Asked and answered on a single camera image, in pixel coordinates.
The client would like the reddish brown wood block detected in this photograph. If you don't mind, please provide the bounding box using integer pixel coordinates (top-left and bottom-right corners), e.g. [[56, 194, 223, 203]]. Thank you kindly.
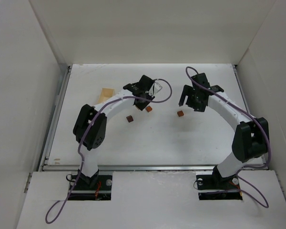
[[177, 110, 184, 117]]

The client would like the dark brown wood block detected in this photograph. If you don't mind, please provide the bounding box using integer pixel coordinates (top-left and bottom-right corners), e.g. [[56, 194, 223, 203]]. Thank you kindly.
[[126, 115, 133, 123]]

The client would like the light wooden box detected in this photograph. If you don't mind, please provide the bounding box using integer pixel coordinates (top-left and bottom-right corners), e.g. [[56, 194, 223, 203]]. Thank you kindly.
[[94, 88, 115, 105]]

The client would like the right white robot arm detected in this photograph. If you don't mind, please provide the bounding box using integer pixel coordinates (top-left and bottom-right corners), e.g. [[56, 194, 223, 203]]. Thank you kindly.
[[179, 73, 270, 190]]

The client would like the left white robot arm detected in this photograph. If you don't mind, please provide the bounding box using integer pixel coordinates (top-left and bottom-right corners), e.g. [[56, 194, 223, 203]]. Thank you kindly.
[[72, 75, 162, 188]]

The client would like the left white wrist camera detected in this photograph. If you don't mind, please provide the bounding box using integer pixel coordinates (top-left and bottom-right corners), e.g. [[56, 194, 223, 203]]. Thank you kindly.
[[151, 80, 163, 95]]

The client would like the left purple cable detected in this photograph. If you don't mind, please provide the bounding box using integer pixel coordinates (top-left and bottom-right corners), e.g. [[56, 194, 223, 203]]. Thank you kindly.
[[45, 79, 173, 224]]

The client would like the purple cable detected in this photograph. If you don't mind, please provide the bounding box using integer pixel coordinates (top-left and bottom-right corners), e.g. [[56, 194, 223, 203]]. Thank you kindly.
[[45, 79, 173, 224], [185, 66, 270, 208]]

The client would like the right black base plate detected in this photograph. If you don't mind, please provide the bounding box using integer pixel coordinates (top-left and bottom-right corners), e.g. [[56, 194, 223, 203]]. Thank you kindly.
[[193, 174, 243, 200]]

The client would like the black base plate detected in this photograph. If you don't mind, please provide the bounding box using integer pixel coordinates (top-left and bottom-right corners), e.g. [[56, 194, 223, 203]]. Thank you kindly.
[[193, 174, 243, 200], [68, 175, 112, 201]]

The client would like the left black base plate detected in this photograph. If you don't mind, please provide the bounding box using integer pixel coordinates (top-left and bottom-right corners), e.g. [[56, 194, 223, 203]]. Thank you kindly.
[[68, 175, 112, 201]]

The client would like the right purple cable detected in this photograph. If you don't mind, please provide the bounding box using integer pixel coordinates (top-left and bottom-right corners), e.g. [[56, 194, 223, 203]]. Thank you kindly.
[[185, 66, 270, 208]]

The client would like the metal front rail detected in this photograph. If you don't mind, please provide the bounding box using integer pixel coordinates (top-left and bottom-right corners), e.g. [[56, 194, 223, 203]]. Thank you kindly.
[[41, 164, 269, 172]]

